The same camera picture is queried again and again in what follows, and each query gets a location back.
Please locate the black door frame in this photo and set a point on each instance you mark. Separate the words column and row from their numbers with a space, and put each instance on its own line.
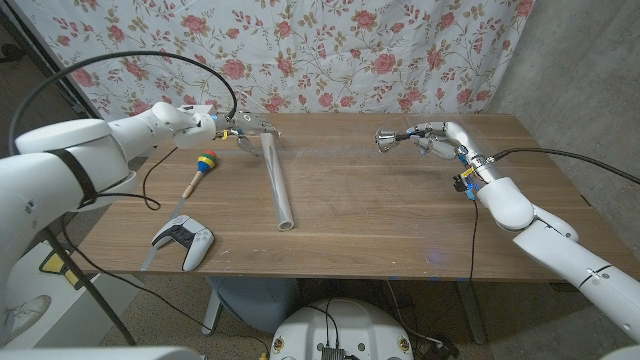
column 50, row 65

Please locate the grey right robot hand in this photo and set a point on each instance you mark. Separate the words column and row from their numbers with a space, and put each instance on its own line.
column 445, row 140

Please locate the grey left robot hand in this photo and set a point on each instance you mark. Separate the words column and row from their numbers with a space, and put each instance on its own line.
column 247, row 124

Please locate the grey stool with white leg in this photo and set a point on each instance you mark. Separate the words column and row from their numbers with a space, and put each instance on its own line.
column 255, row 300

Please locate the colourful striped wooden maraca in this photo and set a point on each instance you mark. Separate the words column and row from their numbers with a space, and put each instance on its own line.
column 207, row 161

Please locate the floral rose backdrop cloth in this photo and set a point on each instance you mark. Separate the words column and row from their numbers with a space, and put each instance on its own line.
column 325, row 50

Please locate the white and black gamepad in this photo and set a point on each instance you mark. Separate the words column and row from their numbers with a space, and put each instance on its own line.
column 187, row 240

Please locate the grey flat strip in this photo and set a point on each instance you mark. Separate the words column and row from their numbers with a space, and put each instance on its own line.
column 175, row 212

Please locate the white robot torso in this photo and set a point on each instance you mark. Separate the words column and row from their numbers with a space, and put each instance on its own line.
column 350, row 330

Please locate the grey table leg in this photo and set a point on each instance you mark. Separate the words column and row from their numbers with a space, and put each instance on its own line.
column 472, row 315

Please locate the black power adapter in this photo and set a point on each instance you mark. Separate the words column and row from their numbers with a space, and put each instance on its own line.
column 442, row 351

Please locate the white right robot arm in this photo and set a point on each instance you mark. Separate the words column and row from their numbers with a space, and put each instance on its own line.
column 560, row 240

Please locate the clear cling film roll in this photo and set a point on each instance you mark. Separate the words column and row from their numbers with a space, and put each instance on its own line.
column 277, row 185

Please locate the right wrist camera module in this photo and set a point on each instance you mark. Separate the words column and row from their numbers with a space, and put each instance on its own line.
column 464, row 186

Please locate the white shoe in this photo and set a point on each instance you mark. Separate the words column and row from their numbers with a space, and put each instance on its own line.
column 25, row 315

